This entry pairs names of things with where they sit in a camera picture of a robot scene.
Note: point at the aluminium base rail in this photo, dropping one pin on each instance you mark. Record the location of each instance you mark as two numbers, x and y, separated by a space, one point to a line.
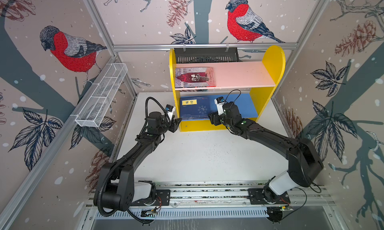
206 201

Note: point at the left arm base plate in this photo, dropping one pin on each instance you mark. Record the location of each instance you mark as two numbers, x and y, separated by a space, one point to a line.
162 198

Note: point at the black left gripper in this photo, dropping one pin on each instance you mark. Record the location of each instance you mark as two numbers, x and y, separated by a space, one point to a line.
174 125

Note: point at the yellow shelf with coloured boards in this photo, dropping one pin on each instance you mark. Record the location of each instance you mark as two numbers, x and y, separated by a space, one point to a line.
257 80

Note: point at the black perforated tray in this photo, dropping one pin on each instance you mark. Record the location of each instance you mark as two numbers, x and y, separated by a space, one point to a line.
206 55

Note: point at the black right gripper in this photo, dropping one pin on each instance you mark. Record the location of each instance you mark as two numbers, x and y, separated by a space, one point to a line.
212 118

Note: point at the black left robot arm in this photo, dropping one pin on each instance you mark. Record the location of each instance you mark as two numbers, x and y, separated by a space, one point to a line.
117 189

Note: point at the white wire mesh basket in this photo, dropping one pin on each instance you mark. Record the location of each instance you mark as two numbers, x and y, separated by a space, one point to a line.
98 103

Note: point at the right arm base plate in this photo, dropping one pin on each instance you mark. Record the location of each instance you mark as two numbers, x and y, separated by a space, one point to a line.
258 196

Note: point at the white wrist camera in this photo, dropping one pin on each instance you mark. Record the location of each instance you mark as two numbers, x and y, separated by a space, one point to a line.
219 102
170 111

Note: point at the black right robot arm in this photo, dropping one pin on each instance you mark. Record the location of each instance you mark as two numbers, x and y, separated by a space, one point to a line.
305 163

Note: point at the aluminium top crossbar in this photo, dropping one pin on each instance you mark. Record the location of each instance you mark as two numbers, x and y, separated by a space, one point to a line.
167 47

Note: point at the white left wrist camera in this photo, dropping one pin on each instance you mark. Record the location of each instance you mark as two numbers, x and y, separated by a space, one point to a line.
170 111

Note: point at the red illustrated book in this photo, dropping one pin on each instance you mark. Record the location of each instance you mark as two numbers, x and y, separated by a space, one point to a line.
195 77

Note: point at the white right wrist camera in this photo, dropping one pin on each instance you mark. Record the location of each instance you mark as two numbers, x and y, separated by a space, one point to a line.
219 102

